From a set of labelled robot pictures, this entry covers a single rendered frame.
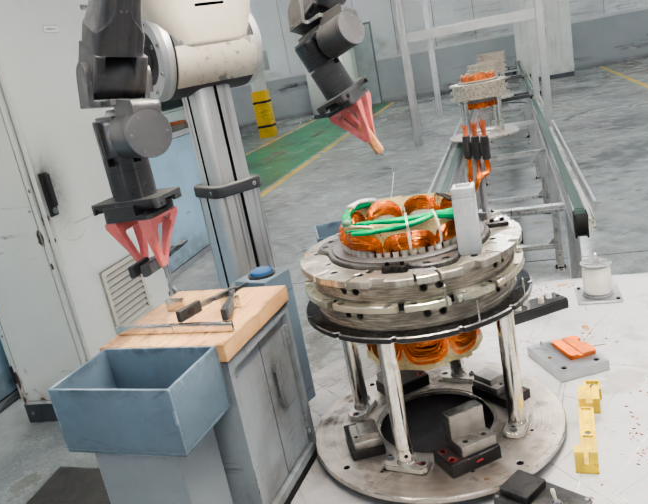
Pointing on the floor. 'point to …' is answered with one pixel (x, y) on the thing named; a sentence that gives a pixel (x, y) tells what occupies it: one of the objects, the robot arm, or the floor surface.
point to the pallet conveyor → (556, 165)
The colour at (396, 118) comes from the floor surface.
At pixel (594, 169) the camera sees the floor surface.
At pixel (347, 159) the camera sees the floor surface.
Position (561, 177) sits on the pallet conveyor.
